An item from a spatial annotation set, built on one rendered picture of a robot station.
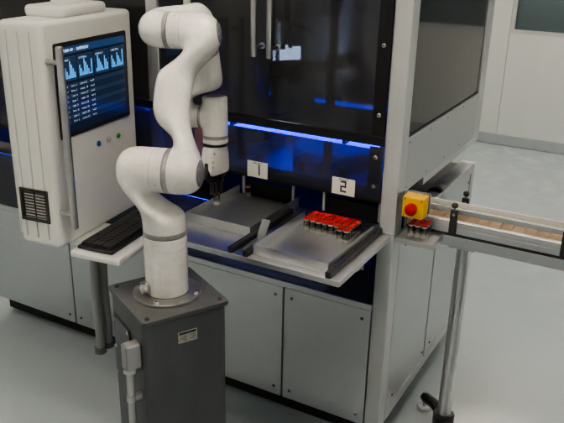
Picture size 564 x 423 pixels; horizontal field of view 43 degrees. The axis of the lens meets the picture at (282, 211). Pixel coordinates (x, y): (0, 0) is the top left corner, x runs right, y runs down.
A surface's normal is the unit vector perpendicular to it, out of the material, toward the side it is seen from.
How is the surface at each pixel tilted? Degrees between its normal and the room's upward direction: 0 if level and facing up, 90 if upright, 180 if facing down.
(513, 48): 90
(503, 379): 0
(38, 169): 90
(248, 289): 90
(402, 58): 90
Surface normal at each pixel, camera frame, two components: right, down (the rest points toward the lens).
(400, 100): -0.49, 0.31
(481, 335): 0.02, -0.93
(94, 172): 0.93, 0.15
